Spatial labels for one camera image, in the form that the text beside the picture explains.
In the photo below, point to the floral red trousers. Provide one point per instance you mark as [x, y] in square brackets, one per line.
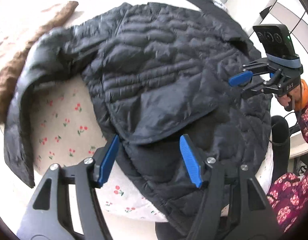
[288, 197]

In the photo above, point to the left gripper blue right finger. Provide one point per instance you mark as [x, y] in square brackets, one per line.
[234, 205]

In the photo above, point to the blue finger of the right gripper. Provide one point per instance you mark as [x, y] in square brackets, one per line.
[259, 88]
[254, 68]

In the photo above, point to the black quilted puffer jacket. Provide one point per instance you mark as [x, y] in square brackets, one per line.
[154, 72]

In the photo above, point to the cherry print bed sheet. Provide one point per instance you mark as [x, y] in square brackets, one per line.
[63, 125]

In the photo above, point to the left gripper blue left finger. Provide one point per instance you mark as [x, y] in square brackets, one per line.
[48, 213]

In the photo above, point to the person's right hand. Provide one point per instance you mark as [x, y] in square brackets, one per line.
[293, 95]

